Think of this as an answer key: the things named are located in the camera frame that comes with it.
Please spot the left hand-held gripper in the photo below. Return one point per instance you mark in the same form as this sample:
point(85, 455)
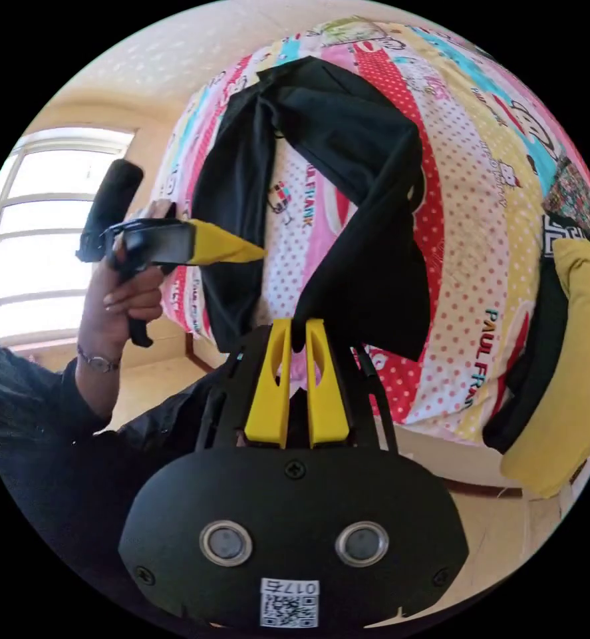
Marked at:
point(160, 244)

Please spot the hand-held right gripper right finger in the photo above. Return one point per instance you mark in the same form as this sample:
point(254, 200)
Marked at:
point(327, 394)

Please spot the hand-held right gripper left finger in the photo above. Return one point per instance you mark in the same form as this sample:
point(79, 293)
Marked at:
point(269, 389)

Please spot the black long pants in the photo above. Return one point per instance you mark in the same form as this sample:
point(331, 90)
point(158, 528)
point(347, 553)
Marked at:
point(354, 150)

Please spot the person's left forearm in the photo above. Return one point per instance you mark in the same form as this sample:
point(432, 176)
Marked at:
point(95, 384)

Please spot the person's left hand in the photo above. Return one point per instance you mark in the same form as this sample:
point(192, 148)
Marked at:
point(125, 299)

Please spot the window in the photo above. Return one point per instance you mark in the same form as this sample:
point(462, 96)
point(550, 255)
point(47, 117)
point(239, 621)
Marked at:
point(40, 259)

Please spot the bed with printed sheet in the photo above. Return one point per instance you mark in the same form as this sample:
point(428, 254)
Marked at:
point(474, 224)

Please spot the pile of clothes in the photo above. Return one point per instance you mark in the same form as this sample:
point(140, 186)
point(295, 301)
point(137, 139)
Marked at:
point(564, 374)

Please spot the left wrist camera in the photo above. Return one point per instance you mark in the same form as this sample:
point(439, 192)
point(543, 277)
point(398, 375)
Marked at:
point(112, 199)

